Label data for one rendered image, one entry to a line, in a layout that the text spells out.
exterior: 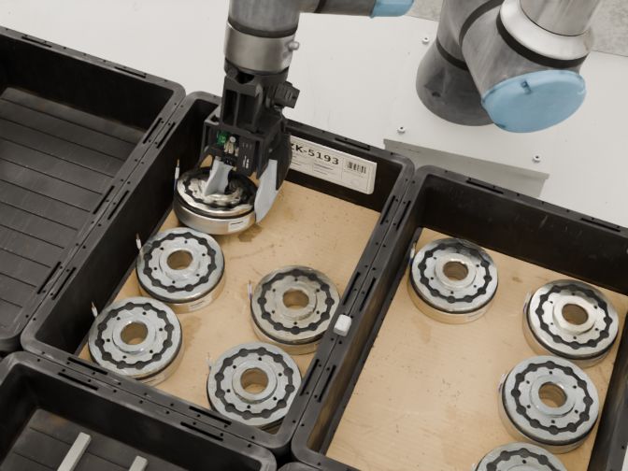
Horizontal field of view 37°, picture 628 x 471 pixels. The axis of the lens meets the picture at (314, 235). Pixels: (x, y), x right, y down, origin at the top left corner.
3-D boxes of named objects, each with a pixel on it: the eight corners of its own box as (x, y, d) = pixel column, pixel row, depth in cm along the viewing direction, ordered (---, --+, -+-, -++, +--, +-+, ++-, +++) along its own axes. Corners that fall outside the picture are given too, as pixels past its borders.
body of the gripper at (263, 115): (196, 166, 106) (206, 68, 99) (224, 133, 113) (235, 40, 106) (260, 186, 105) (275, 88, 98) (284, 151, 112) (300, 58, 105)
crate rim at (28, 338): (192, 100, 120) (192, 86, 118) (417, 173, 113) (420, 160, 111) (17, 356, 97) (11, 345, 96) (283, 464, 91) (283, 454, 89)
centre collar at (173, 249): (171, 239, 112) (171, 236, 112) (208, 254, 111) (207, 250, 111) (150, 270, 110) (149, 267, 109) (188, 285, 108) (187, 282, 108)
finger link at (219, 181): (184, 218, 112) (204, 157, 107) (203, 194, 117) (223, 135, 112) (207, 229, 112) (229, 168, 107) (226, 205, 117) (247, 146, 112)
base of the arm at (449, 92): (418, 46, 142) (426, -7, 134) (519, 57, 141) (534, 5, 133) (412, 120, 133) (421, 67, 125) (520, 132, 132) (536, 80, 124)
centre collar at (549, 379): (534, 370, 103) (535, 367, 103) (578, 385, 102) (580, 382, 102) (523, 408, 100) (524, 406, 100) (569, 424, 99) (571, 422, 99)
